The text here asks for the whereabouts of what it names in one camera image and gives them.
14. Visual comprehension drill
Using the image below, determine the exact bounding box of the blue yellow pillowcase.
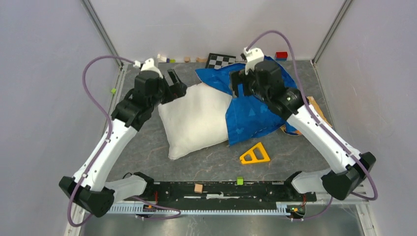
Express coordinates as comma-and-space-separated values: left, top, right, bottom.
195, 62, 301, 146

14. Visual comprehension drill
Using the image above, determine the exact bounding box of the white pillow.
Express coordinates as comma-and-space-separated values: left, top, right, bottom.
158, 83, 232, 160

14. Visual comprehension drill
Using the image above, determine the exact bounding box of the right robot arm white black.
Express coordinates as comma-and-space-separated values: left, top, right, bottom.
230, 60, 376, 201

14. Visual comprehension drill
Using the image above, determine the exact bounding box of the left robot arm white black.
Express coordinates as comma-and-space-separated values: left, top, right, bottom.
59, 69, 187, 217

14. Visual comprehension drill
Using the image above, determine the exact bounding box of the white wooden block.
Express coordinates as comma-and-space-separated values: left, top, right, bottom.
157, 54, 167, 63

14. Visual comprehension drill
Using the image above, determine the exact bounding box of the black white checkerboard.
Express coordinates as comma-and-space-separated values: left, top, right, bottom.
205, 53, 236, 69

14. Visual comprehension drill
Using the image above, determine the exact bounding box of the red blue block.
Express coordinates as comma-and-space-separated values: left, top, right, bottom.
275, 52, 288, 61

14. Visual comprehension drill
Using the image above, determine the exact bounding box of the flat tan wooden piece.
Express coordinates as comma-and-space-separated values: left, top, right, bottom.
196, 57, 208, 63

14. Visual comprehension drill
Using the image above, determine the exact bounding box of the yellow plastic triangle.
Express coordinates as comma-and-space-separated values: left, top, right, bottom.
239, 142, 270, 165

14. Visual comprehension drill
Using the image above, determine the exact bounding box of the tan wooden cube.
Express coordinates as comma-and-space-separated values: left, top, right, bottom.
194, 184, 203, 193

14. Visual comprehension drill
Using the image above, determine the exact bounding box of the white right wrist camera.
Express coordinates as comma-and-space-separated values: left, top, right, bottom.
243, 47, 265, 75

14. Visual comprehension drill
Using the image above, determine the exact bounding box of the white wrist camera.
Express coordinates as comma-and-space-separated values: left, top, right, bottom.
243, 47, 265, 75
133, 58, 163, 78

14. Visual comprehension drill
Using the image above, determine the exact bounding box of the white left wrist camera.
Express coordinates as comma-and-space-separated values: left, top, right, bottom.
133, 58, 163, 78

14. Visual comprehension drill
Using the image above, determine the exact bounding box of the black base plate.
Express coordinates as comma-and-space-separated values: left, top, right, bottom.
139, 181, 317, 210

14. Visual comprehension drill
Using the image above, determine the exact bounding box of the white slotted cable duct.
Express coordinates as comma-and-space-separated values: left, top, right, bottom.
107, 203, 290, 216

